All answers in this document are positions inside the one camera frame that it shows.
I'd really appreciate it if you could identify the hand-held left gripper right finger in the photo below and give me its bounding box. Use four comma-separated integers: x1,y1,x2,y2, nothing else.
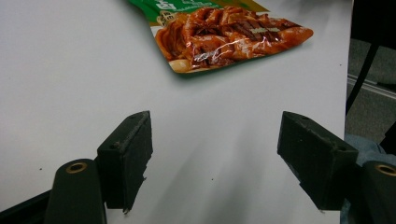
276,111,396,224

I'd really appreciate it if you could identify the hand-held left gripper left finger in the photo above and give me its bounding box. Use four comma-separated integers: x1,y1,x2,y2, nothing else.
44,110,154,224

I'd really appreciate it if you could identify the green food pouch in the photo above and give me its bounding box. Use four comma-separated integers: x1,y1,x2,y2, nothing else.
128,0,315,76

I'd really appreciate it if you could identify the blue cloth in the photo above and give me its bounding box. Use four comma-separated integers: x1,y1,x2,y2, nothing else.
339,133,396,224

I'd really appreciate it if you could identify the black metal stand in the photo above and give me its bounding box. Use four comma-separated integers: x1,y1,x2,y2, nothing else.
345,43,381,117

